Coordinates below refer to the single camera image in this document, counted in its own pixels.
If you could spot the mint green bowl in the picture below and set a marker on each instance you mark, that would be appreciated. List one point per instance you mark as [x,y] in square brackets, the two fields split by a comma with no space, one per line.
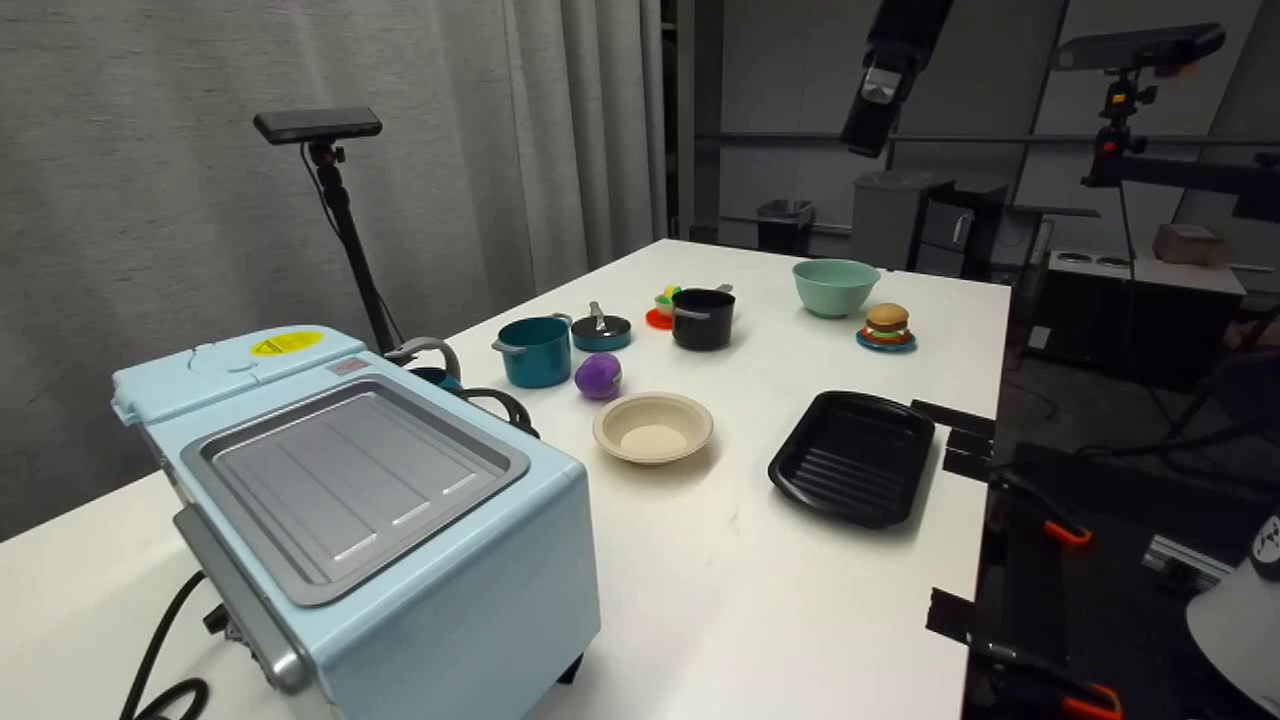
[834,288]

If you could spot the teal pot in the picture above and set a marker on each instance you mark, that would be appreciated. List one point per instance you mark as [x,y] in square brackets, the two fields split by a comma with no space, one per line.
[532,349]

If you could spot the orange black clamp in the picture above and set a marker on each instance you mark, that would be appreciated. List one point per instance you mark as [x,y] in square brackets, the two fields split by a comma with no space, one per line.
[1052,523]

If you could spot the black grill tray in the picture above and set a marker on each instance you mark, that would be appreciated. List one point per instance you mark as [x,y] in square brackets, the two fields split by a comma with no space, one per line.
[852,459]

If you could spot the purple plush toy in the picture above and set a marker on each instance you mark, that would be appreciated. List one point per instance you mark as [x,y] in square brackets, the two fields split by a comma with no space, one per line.
[599,377]

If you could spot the black camera on tripod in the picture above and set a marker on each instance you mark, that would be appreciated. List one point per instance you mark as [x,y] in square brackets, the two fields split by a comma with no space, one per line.
[320,144]

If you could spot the black camera on stand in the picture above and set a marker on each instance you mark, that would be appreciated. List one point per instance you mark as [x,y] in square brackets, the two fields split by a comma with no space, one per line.
[1116,152]

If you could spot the black saucepan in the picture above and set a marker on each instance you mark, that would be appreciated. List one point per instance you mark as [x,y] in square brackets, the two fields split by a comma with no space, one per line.
[702,319]

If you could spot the toy burger on coaster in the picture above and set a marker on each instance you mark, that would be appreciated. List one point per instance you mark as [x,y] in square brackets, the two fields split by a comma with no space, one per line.
[884,331]

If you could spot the light blue toaster oven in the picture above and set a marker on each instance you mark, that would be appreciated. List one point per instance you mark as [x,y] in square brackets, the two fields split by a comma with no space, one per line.
[373,538]

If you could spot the white cream plate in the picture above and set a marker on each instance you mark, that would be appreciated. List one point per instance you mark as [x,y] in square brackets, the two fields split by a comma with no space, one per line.
[653,430]

